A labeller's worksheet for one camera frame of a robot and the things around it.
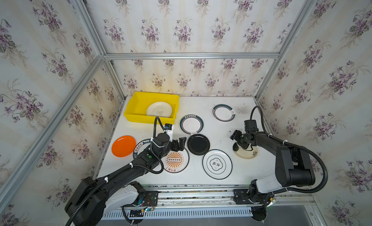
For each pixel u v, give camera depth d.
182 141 0.72
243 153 0.86
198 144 0.91
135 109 1.13
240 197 0.73
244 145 0.84
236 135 0.84
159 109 1.09
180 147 0.73
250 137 0.69
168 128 0.70
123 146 0.91
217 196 0.75
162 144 0.60
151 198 0.73
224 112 1.11
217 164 0.84
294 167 0.45
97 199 0.39
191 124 1.05
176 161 0.86
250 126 0.75
